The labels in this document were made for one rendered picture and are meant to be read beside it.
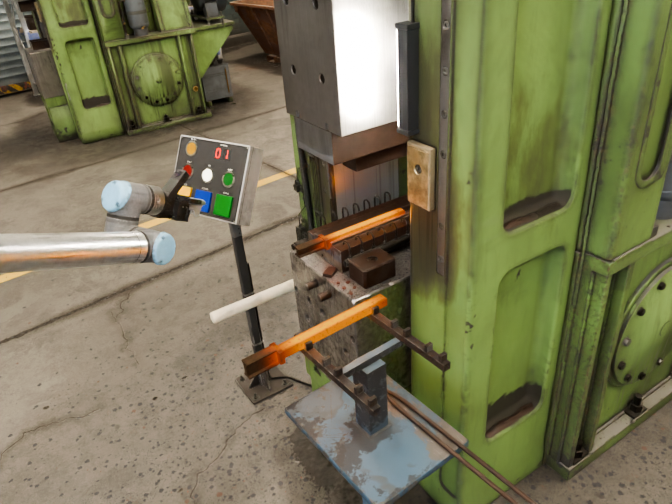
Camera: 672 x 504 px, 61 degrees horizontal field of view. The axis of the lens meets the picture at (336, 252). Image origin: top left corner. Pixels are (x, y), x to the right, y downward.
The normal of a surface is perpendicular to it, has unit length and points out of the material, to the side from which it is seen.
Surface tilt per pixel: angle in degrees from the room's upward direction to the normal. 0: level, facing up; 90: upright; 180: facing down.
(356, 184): 90
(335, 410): 0
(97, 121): 90
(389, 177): 90
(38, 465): 0
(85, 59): 90
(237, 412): 0
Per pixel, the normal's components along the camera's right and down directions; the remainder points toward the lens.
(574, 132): -0.76, 0.38
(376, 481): -0.07, -0.86
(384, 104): 0.54, 0.40
